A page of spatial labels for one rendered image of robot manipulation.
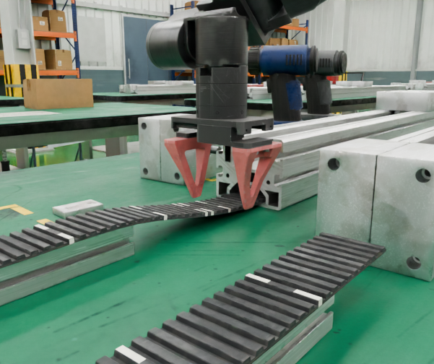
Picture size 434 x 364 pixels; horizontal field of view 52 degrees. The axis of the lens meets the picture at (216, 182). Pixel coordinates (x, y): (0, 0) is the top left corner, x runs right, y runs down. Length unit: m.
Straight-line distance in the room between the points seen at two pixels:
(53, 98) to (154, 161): 1.80
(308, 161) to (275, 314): 0.36
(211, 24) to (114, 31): 12.35
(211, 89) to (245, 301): 0.28
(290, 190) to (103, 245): 0.25
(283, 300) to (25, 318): 0.17
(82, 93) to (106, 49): 10.13
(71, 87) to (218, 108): 2.05
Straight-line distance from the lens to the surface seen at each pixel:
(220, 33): 0.48
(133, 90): 4.41
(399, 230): 0.38
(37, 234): 0.38
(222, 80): 0.47
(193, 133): 0.53
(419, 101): 1.05
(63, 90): 2.48
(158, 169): 0.68
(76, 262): 0.37
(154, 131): 0.68
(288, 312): 0.25
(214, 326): 0.23
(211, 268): 0.38
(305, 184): 0.58
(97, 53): 12.49
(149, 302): 0.33
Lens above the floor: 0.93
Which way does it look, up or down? 13 degrees down
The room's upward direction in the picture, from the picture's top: straight up
